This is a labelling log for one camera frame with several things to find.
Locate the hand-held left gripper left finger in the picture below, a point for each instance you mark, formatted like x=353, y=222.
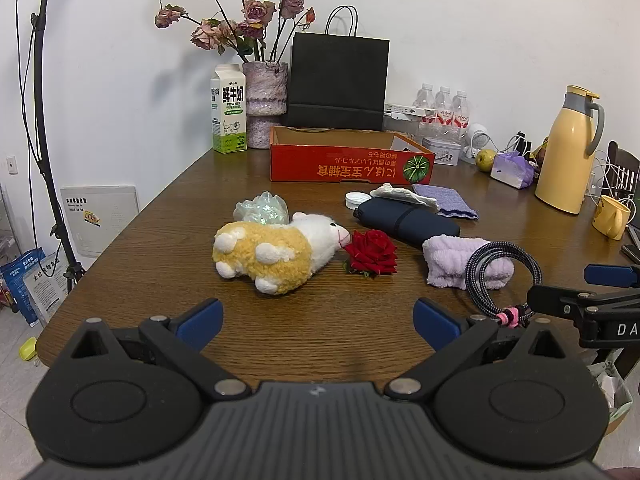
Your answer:
x=202, y=321

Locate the red rose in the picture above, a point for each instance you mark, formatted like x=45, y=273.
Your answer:
x=372, y=252

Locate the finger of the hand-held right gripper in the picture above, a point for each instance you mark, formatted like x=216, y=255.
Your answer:
x=547, y=299
x=612, y=275

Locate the yellow-green pear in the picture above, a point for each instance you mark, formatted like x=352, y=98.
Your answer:
x=485, y=161

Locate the yellow white plush sheep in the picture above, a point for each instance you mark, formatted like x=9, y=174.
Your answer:
x=270, y=250

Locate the white wall socket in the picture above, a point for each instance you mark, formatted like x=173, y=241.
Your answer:
x=11, y=165

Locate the yellow mug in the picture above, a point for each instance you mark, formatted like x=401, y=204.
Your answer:
x=610, y=215

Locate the yellow plastic object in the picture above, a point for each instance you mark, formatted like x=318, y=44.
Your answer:
x=28, y=349

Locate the dark phone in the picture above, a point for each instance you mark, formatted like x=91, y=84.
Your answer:
x=632, y=251

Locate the colourful snack packet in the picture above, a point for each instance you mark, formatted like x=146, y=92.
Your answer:
x=540, y=152

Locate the small white fan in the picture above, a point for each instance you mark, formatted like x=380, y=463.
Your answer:
x=481, y=137

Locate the navy blue pouch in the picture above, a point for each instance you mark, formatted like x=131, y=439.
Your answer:
x=400, y=220

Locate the yellow thermos jug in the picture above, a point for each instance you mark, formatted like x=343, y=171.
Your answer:
x=562, y=160

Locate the dried rose bouquet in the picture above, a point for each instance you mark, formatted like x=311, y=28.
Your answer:
x=255, y=12

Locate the lavender fluffy towel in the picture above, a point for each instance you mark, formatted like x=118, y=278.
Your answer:
x=445, y=260

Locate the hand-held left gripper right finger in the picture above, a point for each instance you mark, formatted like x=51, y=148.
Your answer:
x=434, y=326

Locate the purple textured vase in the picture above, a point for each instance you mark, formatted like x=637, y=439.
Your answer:
x=265, y=95

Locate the iridescent plastic bag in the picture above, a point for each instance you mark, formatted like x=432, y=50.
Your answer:
x=260, y=207

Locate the purple tissue pack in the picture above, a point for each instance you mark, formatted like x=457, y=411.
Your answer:
x=510, y=172

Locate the black charger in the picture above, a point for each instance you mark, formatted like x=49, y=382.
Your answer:
x=524, y=146

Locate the brown cardboard bin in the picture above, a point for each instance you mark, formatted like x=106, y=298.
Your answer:
x=612, y=385

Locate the clear container with white lid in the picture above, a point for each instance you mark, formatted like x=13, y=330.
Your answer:
x=400, y=110

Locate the blue printed bag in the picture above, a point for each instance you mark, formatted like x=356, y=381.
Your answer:
x=15, y=285

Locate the white printed bag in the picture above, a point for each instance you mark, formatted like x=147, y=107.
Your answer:
x=50, y=290

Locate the red cardboard box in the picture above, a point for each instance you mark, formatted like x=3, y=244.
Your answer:
x=320, y=165

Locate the white bottle cap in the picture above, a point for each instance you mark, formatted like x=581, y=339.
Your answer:
x=356, y=199

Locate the white tin box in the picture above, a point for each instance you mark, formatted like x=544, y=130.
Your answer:
x=442, y=152

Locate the clear water bottle red label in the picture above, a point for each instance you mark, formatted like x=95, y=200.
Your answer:
x=425, y=100
x=461, y=110
x=443, y=105

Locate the black paper bag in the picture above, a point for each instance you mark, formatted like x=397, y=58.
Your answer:
x=340, y=80

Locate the dark wooden chair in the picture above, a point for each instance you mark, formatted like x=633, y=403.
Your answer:
x=627, y=160

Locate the white green milk carton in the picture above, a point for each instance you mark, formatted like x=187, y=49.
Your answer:
x=227, y=110

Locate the purple knitted cloth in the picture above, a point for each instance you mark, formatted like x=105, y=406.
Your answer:
x=450, y=202

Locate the black lamp stand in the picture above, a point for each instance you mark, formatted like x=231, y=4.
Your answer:
x=36, y=22

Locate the white tissue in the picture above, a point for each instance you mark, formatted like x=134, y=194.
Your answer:
x=400, y=194

